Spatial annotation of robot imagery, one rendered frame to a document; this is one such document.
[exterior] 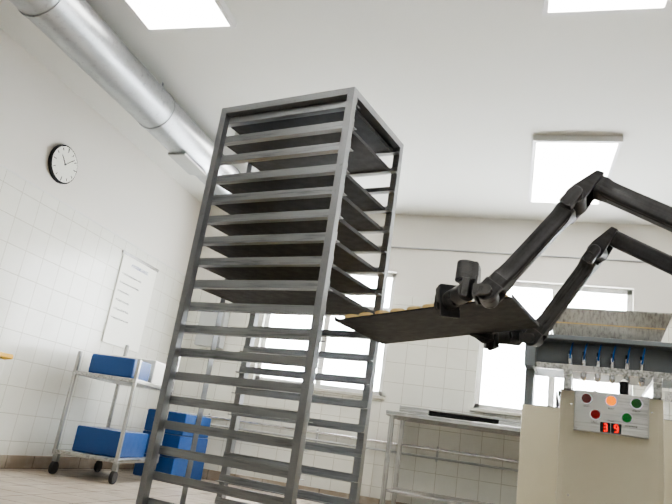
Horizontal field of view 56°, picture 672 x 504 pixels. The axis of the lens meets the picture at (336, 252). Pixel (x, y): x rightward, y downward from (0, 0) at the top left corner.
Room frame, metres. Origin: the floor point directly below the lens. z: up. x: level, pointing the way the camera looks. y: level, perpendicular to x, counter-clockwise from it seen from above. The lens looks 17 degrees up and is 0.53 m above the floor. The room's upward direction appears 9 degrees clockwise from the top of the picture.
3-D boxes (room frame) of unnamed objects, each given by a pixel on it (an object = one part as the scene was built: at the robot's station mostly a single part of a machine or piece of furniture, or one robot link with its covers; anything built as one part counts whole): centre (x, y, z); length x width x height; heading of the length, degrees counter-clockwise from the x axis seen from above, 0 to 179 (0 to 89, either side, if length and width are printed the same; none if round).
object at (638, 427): (2.25, -1.03, 0.77); 0.24 x 0.04 x 0.14; 67
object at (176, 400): (2.32, 0.27, 0.60); 0.64 x 0.03 x 0.03; 59
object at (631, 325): (3.05, -1.37, 1.25); 0.56 x 0.29 x 0.14; 67
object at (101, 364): (5.41, 1.62, 0.88); 0.40 x 0.30 x 0.16; 77
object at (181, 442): (6.50, 1.26, 0.30); 0.60 x 0.40 x 0.20; 163
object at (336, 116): (2.50, 0.18, 1.77); 0.60 x 0.40 x 0.02; 59
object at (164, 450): (2.32, 0.27, 0.42); 0.64 x 0.03 x 0.03; 59
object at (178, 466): (6.50, 1.26, 0.10); 0.60 x 0.40 x 0.20; 161
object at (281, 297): (2.49, 0.17, 1.05); 0.60 x 0.40 x 0.01; 59
